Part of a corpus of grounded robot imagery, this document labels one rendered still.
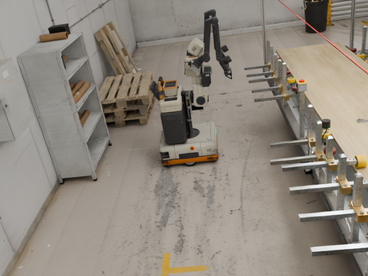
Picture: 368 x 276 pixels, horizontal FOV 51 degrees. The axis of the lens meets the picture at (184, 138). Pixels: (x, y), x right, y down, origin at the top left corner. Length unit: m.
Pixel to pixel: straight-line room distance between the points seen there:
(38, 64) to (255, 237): 2.69
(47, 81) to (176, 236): 2.04
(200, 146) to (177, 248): 1.37
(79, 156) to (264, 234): 2.24
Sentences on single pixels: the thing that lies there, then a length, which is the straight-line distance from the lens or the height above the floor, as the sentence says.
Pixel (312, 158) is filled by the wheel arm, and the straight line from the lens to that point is 2.90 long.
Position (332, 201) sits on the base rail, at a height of 0.70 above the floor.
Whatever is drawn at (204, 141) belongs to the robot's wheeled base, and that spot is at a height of 0.28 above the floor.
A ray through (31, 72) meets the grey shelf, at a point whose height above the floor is 1.38.
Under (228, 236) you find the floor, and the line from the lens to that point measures 3.53.
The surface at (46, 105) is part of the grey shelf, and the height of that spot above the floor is 0.99.
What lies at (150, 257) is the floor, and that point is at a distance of 3.48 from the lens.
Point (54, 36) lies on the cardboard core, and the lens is 4.69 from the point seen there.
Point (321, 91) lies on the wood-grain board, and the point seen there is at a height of 0.90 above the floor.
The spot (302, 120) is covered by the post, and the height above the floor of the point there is 0.89.
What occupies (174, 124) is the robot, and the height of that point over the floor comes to 0.55.
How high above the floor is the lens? 2.35
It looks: 27 degrees down
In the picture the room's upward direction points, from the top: 9 degrees counter-clockwise
